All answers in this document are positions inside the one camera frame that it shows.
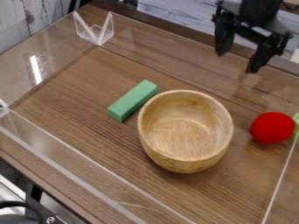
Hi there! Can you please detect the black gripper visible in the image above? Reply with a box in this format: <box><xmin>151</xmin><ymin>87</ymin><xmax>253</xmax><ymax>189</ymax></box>
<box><xmin>211</xmin><ymin>0</ymin><xmax>294</xmax><ymax>74</ymax></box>

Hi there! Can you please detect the black cable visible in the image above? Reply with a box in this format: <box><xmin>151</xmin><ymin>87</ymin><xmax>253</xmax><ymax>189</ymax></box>
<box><xmin>0</xmin><ymin>199</ymin><xmax>41</xmax><ymax>224</ymax></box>

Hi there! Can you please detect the red plush strawberry toy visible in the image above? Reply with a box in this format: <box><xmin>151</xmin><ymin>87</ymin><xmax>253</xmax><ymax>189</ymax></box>
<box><xmin>250</xmin><ymin>112</ymin><xmax>296</xmax><ymax>144</ymax></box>

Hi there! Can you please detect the black table leg bracket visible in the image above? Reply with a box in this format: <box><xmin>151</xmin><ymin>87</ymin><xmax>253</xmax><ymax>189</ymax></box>
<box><xmin>26</xmin><ymin>184</ymin><xmax>67</xmax><ymax>224</ymax></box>

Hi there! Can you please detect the wooden bowl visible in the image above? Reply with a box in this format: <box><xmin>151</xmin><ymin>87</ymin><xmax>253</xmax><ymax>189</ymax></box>
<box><xmin>138</xmin><ymin>89</ymin><xmax>234</xmax><ymax>173</ymax></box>

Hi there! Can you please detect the green rectangular block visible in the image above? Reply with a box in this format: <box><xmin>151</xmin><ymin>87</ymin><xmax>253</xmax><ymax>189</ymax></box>
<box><xmin>107</xmin><ymin>80</ymin><xmax>158</xmax><ymax>122</ymax></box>

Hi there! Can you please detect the clear acrylic corner bracket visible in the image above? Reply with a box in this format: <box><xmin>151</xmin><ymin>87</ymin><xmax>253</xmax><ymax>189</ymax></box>
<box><xmin>73</xmin><ymin>11</ymin><xmax>115</xmax><ymax>46</ymax></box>

